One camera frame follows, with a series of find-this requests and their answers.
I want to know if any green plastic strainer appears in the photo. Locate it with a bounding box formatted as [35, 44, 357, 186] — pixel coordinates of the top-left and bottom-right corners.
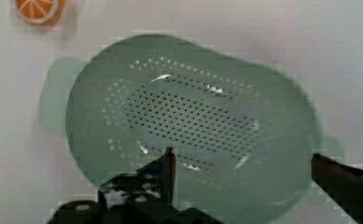
[37, 35, 324, 224]

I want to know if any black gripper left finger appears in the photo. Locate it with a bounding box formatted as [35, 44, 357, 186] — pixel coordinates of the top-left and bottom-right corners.
[98, 147, 176, 209]

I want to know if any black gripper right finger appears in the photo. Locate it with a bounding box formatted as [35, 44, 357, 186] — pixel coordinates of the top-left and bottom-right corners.
[311, 153, 363, 224]

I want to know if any orange slice toy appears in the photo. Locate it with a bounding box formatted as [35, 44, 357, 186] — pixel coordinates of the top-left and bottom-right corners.
[12, 0, 66, 27]

